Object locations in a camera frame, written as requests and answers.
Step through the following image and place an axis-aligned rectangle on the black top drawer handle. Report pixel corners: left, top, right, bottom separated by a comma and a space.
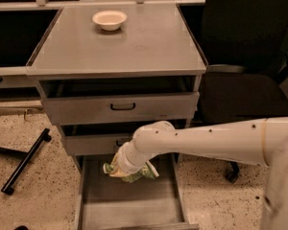
110, 103, 136, 111

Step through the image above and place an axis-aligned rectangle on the black middle drawer handle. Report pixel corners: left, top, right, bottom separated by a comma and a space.
115, 140, 127, 147

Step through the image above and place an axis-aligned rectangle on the green jalapeno chip bag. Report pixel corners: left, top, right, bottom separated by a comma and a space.
103, 163, 159, 183

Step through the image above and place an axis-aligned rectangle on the grey drawer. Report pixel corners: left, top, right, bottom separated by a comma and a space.
37, 76, 201, 126
75, 154, 200, 230
58, 119, 190, 156

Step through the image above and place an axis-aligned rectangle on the grey top drawer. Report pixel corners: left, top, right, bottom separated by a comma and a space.
37, 76, 201, 126

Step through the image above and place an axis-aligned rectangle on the black drawer handle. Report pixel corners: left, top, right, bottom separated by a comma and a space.
115, 140, 127, 147
110, 103, 136, 111

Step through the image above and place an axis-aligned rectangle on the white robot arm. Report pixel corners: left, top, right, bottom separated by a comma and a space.
104, 117, 288, 230

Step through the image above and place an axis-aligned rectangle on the grey bottom drawer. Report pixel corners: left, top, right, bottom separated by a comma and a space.
75, 154, 200, 230

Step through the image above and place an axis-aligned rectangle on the white paper bowl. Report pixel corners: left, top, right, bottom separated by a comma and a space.
92, 11, 127, 32

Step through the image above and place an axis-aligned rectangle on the grey middle drawer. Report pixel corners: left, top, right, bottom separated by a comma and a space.
58, 119, 190, 156

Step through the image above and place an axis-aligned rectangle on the black office chair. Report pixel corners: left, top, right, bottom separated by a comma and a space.
187, 0, 288, 184

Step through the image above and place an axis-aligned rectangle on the grey drawer cabinet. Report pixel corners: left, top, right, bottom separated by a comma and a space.
25, 2, 209, 230

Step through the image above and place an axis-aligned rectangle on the black chair base leg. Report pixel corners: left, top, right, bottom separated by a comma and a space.
0, 128, 52, 196

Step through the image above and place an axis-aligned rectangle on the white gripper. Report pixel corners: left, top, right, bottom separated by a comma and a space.
108, 142, 150, 177

